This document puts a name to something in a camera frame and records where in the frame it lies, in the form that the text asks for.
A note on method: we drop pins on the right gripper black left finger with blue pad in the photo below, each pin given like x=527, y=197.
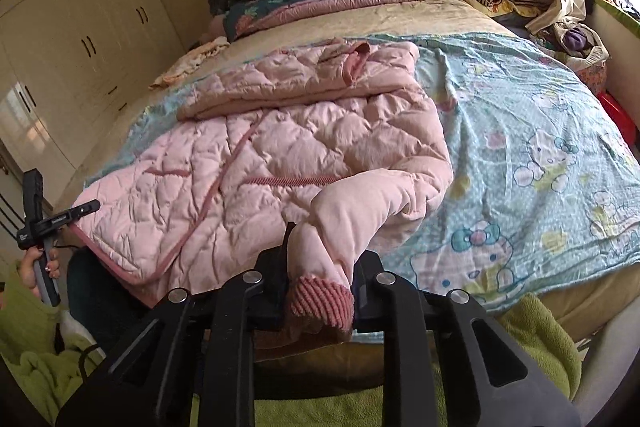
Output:
x=188, y=348

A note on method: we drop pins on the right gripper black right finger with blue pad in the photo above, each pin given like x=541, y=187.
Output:
x=450, y=343

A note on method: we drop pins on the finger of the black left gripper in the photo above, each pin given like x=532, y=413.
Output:
x=74, y=214

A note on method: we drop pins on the pink quilted down jacket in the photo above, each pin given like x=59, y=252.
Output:
x=329, y=150

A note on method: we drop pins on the basket of clothes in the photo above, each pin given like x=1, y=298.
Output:
x=583, y=51

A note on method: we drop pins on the left hand with painted nails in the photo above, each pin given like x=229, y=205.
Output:
x=35, y=269

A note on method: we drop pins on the beige bed cover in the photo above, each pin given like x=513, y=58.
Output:
x=400, y=16

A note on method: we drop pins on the small cream patterned cloth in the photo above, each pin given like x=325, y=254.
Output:
x=189, y=63

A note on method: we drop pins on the light blue cartoon bed sheet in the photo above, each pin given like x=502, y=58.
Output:
x=525, y=146

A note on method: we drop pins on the red object beside bed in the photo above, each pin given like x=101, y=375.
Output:
x=621, y=118

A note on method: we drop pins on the green window sill cover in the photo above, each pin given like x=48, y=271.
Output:
x=621, y=10

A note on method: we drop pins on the cream wardrobe with black handles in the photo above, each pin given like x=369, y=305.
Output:
x=69, y=70

